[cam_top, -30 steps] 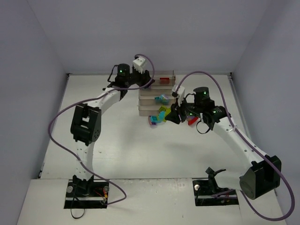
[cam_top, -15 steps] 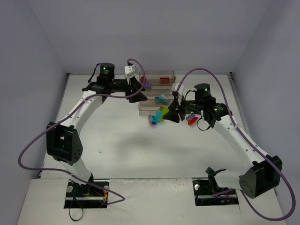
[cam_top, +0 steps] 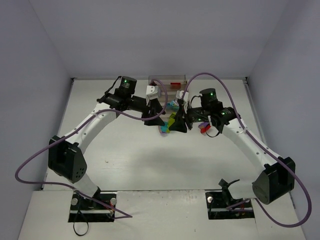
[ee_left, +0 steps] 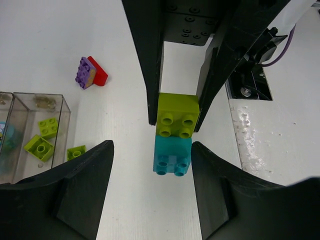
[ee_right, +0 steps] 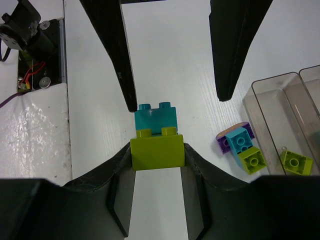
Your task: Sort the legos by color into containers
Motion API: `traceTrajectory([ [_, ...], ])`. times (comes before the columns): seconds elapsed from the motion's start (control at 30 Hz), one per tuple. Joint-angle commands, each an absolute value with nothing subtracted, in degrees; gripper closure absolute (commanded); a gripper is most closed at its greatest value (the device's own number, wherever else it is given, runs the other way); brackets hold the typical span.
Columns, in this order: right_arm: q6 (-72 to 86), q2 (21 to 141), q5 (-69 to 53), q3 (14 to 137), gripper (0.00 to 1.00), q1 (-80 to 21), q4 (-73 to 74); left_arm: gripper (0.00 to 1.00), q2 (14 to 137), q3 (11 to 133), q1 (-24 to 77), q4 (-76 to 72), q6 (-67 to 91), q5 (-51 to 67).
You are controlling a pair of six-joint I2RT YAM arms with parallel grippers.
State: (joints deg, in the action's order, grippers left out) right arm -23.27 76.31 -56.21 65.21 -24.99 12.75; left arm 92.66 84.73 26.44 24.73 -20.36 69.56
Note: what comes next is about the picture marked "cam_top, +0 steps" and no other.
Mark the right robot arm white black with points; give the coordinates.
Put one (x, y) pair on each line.
(274, 173)

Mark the purple butterfly lego piece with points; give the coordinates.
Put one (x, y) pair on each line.
(162, 130)

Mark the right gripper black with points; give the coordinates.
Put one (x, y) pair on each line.
(186, 118)

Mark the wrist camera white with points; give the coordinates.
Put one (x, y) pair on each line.
(183, 98)
(152, 92)

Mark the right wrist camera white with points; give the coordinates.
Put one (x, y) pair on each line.
(183, 98)

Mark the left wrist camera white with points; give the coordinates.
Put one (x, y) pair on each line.
(152, 92)

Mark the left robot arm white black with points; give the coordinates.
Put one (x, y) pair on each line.
(66, 156)

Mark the red curved lego piece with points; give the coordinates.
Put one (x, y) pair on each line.
(204, 129)

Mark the clear bin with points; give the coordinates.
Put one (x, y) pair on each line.
(170, 89)
(167, 79)

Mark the clear bin farthest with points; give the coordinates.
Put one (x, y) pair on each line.
(167, 79)

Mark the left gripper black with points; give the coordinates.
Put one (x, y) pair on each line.
(151, 111)

